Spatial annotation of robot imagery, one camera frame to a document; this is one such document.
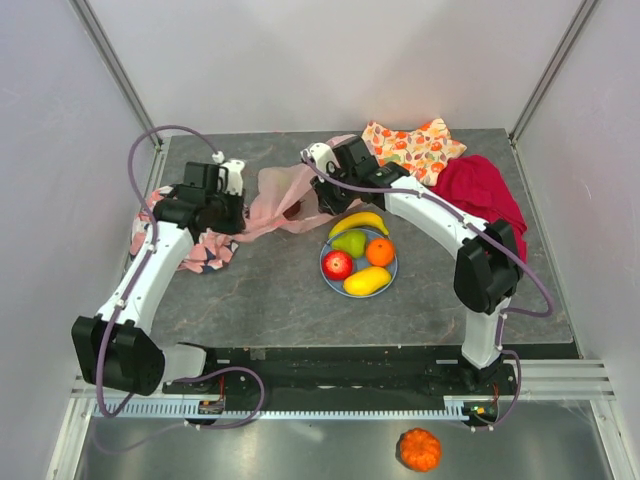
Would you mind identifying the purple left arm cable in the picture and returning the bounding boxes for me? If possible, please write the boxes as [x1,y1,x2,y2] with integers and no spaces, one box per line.
[89,124,266,455]

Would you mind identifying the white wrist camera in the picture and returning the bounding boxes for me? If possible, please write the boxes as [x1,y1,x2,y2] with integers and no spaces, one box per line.
[211,151,246,196]
[301,143,339,175]

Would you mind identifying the orange fake orange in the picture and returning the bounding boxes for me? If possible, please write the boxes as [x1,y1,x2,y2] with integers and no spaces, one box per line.
[365,237,395,267]

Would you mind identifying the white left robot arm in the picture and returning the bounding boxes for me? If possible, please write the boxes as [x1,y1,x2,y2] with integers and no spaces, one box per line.
[71,159,245,396]

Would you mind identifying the white slotted cable duct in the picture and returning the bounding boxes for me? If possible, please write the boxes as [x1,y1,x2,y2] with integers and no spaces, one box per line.
[118,398,499,421]

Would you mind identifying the aluminium frame post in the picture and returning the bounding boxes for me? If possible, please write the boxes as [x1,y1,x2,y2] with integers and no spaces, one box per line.
[69,0,155,131]
[508,0,601,146]

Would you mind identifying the orange fake pumpkin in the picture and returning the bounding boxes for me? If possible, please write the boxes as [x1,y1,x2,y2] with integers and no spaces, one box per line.
[398,428,442,473]

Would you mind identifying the red fake apple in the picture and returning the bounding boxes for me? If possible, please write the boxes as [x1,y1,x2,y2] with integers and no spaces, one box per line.
[321,250,354,281]

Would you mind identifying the pink translucent plastic bag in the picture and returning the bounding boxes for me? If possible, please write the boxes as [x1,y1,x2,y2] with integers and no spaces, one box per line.
[234,163,334,243]

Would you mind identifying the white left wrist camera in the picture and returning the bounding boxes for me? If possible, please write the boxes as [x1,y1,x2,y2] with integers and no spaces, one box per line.
[211,151,246,196]

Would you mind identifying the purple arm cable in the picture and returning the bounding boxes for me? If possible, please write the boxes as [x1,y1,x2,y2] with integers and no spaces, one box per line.
[89,124,266,455]
[302,154,556,433]

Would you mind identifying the right aluminium frame post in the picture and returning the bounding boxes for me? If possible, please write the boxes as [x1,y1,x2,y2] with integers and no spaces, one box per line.
[508,0,601,146]

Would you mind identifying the yellow fake banana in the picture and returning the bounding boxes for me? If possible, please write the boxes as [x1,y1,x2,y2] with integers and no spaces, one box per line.
[328,211,390,239]

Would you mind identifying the dark purple fake fruit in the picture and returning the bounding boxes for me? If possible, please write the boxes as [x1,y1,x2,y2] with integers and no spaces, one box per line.
[282,200,302,220]

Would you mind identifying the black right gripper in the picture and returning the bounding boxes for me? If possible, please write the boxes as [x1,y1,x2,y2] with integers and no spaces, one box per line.
[311,164,358,217]

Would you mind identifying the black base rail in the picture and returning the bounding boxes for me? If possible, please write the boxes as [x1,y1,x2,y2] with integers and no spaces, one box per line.
[162,344,521,401]

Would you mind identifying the blue plate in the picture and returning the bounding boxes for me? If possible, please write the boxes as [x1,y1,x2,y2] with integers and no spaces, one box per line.
[319,227,398,299]

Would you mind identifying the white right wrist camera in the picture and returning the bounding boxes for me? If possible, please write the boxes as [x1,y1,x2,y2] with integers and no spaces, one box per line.
[301,143,339,175]

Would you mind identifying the green fake pear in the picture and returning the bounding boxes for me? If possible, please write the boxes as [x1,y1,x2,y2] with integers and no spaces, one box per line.
[331,229,368,259]

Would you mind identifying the left aluminium frame post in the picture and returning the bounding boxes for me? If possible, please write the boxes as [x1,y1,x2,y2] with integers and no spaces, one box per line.
[69,0,155,131]

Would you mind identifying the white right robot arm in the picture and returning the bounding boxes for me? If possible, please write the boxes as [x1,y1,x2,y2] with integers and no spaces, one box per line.
[301,137,523,394]

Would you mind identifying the pink navy patterned cloth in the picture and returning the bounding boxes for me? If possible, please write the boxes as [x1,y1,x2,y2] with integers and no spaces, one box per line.
[129,184,238,274]

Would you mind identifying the yellow floral cloth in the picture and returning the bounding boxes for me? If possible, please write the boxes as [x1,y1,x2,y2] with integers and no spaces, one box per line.
[361,118,467,187]

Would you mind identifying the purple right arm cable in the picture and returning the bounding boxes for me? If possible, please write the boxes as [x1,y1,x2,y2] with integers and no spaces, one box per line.
[302,154,556,433]

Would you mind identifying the red cloth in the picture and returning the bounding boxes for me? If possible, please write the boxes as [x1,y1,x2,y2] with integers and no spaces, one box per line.
[427,155,528,262]

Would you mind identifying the yellow fake mango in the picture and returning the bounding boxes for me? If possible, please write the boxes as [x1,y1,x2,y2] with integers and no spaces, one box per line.
[343,266,392,297]

